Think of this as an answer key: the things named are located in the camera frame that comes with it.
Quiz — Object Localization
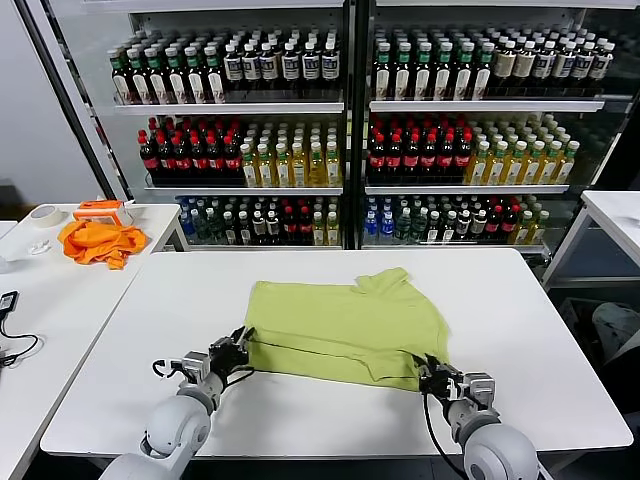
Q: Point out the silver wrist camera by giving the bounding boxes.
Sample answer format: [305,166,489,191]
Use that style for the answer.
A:
[462,372,497,414]
[180,351,212,387]

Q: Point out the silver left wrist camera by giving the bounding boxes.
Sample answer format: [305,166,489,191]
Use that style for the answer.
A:
[180,351,212,387]

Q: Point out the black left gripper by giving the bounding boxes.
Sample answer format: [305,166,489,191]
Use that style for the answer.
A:
[208,325,257,377]

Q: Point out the black adapter cable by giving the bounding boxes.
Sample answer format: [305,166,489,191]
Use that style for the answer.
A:
[0,309,40,369]

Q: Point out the beige masking tape roll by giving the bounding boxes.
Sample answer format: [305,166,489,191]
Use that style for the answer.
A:
[28,204,65,230]

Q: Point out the drinks display shelf rack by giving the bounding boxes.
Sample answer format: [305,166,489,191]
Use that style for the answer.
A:
[49,0,640,256]

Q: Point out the yellow-green t-shirt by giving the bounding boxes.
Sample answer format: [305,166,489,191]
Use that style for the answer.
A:
[243,267,454,394]

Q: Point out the black slanted frame bar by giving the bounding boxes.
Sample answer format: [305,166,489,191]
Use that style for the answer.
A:
[14,0,129,201]

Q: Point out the white cap beige label bottle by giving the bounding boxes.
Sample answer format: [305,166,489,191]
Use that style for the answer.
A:
[493,40,519,91]
[513,40,538,91]

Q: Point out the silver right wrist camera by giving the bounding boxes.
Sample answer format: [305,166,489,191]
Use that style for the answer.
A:
[462,372,497,414]

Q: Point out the orange and white box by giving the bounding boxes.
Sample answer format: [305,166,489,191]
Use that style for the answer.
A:
[73,199,135,227]

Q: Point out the white side table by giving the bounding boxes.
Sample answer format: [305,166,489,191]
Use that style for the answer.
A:
[542,189,640,291]
[0,202,190,480]

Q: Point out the grey fabric bundle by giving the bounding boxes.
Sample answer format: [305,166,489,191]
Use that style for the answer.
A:
[592,302,640,361]

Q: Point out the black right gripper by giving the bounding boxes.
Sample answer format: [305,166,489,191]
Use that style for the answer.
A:
[409,352,465,402]

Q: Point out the white cap blue label bottle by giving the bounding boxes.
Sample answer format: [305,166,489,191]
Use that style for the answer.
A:
[280,42,302,94]
[587,41,616,92]
[570,41,596,92]
[532,40,557,91]
[300,42,322,94]
[223,43,245,94]
[241,43,263,94]
[259,43,280,94]
[320,42,342,94]
[551,41,577,92]

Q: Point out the red cap cola bottle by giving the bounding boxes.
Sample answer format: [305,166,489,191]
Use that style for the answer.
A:
[189,131,210,184]
[501,203,519,240]
[419,132,438,182]
[137,130,159,184]
[436,131,456,182]
[155,130,176,184]
[385,132,403,182]
[222,131,243,184]
[172,131,193,184]
[297,205,314,245]
[453,131,473,182]
[206,131,226,184]
[402,132,421,182]
[485,204,503,241]
[282,205,299,245]
[368,132,387,182]

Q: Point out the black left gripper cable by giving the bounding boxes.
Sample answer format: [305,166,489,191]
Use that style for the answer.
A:
[222,365,257,387]

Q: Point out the crumpled orange cloth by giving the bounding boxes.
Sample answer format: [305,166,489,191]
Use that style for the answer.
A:
[57,219,150,271]

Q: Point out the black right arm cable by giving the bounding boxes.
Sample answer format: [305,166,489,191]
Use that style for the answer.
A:
[422,392,469,479]

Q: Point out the green cap dark bottle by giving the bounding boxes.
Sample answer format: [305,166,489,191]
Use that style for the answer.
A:
[434,42,456,101]
[202,44,227,105]
[108,47,132,106]
[454,42,476,101]
[414,42,435,101]
[143,46,168,106]
[473,42,496,101]
[182,45,207,105]
[393,42,414,101]
[163,45,187,105]
[373,42,394,101]
[125,47,150,106]

